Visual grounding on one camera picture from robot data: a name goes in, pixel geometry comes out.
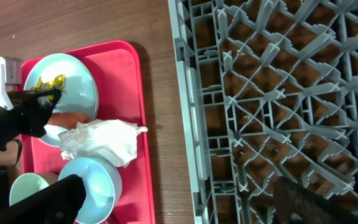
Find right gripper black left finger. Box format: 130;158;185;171
0;174;86;224

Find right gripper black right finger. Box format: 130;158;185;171
273;176;358;224

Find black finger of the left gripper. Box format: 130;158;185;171
7;88;62;138

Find yellow snack wrapper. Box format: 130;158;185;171
30;74;66;93

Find orange carrot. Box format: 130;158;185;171
47;112;91;130

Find mint green bowl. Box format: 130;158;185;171
9;172;58;205

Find light blue bowl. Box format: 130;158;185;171
58;157;122;224

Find white tissue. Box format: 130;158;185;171
58;119;148;167

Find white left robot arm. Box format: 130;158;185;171
0;88;62;211

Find grey dishwasher rack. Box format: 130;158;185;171
168;0;358;223

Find light blue plate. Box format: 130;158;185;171
24;54;99;147

